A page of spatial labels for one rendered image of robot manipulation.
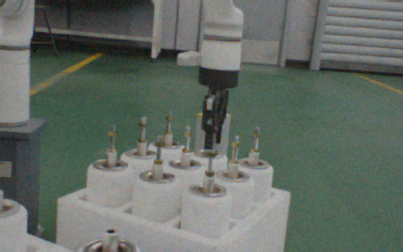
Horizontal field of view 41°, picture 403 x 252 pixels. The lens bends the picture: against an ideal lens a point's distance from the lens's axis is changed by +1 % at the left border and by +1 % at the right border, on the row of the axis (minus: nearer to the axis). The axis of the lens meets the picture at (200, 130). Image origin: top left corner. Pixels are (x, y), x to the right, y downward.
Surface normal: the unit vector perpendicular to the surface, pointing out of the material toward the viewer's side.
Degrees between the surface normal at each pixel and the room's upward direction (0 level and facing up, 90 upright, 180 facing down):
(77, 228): 90
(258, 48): 90
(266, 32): 90
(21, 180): 87
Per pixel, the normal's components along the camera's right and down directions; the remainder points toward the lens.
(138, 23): 0.02, 0.23
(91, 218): -0.46, 0.16
